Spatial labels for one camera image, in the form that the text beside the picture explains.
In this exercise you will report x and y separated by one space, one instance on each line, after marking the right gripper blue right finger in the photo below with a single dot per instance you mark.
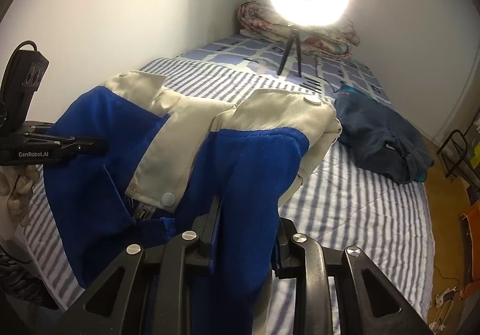
283 262

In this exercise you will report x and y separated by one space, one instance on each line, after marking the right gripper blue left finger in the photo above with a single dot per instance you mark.
206 226

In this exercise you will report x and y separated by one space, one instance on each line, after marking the beige and blue KEBER jacket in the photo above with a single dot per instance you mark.
169 155

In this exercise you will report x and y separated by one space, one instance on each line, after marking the black clothes rack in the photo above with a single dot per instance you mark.
454 152

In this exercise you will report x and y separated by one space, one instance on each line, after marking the left hand in beige glove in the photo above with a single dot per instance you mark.
17 183

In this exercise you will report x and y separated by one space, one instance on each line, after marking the dark blue fleece garment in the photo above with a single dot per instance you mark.
380 139

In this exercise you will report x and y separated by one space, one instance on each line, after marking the orange stool with cushion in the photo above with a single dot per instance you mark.
470 219

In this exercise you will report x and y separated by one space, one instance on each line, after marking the blue checkered bed sheet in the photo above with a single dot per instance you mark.
321 75

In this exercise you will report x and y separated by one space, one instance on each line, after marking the folded floral quilt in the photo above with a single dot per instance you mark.
259 20

